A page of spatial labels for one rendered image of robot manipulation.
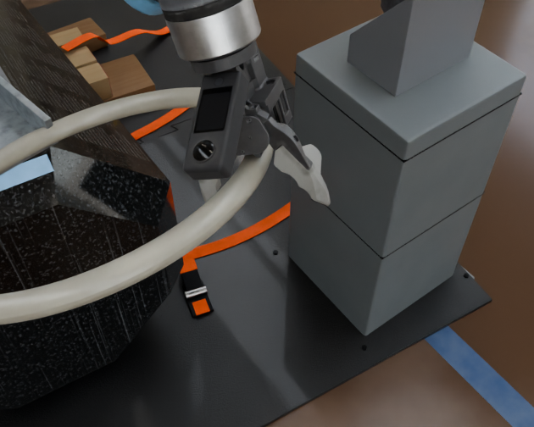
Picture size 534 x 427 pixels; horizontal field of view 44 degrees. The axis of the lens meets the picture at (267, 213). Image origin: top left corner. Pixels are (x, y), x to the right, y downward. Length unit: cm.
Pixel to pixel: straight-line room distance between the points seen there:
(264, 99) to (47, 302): 30
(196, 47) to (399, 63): 91
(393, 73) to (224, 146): 95
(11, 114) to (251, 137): 55
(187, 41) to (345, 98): 95
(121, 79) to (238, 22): 223
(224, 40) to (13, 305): 33
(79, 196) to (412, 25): 80
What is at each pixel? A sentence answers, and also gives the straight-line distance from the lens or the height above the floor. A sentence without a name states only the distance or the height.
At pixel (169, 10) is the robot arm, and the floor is 148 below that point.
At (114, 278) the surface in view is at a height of 132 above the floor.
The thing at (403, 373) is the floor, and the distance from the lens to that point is 211.
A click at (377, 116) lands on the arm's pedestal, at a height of 85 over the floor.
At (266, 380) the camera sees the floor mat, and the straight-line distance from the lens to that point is 204.
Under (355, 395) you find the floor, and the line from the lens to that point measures 205.
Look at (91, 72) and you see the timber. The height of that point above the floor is 20.
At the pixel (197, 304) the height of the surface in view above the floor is 3.
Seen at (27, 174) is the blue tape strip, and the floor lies 84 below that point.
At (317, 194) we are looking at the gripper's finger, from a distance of 74.
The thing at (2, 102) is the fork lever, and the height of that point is 113.
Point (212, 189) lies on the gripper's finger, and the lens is 78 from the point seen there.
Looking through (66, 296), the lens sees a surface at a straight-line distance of 66.
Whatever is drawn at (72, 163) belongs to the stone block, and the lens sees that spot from 151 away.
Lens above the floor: 185
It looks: 50 degrees down
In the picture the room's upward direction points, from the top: straight up
